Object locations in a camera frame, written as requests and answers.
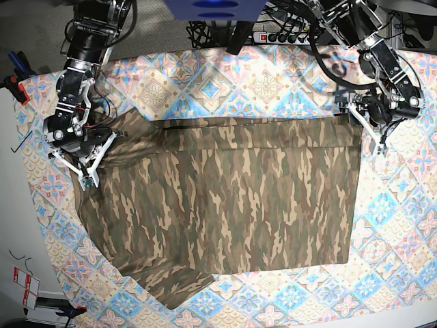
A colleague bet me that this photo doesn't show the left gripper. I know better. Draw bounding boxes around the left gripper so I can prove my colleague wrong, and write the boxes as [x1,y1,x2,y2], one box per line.
[351,94,406,128]

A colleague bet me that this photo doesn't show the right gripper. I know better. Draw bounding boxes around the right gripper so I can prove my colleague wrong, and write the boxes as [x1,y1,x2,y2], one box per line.
[51,128,113,159]

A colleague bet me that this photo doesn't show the camouflage T-shirt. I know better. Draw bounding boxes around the camouflage T-shirt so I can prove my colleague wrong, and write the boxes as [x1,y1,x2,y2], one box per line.
[72,110,363,309]

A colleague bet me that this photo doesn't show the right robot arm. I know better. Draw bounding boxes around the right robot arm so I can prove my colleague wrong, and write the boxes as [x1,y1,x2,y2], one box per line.
[43,1,138,166]

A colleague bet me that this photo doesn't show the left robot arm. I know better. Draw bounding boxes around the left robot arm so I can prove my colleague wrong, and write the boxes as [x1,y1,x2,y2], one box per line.
[305,1,425,126]

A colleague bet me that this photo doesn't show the black allen key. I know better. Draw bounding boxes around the black allen key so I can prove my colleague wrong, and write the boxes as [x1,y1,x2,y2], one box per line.
[10,130,33,154]

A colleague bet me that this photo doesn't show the red black table clamp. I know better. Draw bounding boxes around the red black table clamp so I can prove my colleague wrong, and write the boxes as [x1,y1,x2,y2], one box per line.
[2,75,29,105]

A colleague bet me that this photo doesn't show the blue table clamp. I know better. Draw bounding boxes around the blue table clamp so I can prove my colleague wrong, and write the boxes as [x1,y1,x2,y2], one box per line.
[8,51,37,81]

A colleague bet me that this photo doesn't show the white power strip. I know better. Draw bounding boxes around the white power strip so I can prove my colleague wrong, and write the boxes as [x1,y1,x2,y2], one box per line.
[253,31,310,46]

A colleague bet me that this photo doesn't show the red white label tag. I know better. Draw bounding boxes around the red white label tag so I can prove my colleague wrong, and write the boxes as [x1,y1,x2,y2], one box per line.
[14,267,40,310]

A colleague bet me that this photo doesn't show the patterned tile tablecloth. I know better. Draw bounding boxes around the patterned tile tablecloth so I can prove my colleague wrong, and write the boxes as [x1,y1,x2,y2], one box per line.
[14,45,436,327]

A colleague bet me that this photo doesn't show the black blue bottom clamp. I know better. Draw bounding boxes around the black blue bottom clamp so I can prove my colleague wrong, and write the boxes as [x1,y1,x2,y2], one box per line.
[55,305,87,322]

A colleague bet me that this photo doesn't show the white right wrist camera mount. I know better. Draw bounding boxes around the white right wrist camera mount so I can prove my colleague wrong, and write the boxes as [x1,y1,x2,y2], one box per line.
[44,130,128,191]

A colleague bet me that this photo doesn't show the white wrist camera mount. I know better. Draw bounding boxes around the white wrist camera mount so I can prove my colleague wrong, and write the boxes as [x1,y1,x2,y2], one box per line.
[336,101,389,156]
[44,130,128,191]

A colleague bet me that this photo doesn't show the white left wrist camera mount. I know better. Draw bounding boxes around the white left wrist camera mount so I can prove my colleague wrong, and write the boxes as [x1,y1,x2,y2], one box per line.
[336,101,389,156]

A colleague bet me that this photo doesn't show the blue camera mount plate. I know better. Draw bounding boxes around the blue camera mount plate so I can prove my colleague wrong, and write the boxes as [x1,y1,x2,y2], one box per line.
[164,0,267,21]

